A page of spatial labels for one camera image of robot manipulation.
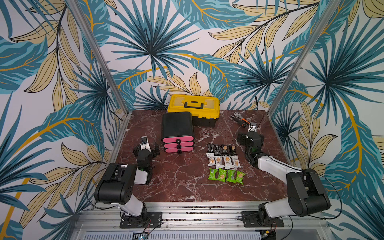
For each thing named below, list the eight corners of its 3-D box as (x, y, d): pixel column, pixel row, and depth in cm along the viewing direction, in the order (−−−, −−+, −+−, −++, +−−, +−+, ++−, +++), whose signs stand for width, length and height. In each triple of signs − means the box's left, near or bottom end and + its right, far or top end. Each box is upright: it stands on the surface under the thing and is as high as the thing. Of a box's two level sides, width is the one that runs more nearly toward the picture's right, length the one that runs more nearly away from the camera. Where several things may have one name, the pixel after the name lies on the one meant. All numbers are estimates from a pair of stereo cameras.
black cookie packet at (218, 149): (214, 155, 99) (214, 153, 97) (213, 146, 103) (213, 144, 101) (223, 155, 99) (223, 153, 97) (222, 146, 103) (222, 144, 101)
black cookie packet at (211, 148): (206, 152, 100) (207, 150, 98) (206, 145, 103) (206, 143, 101) (215, 152, 100) (216, 150, 98) (215, 145, 103) (215, 143, 101)
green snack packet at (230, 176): (226, 181, 88) (227, 180, 86) (226, 170, 92) (227, 169, 90) (234, 182, 88) (235, 181, 86) (234, 171, 92) (235, 170, 90)
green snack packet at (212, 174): (208, 179, 89) (208, 178, 87) (208, 169, 92) (209, 168, 90) (216, 180, 88) (217, 179, 86) (216, 170, 92) (217, 169, 90)
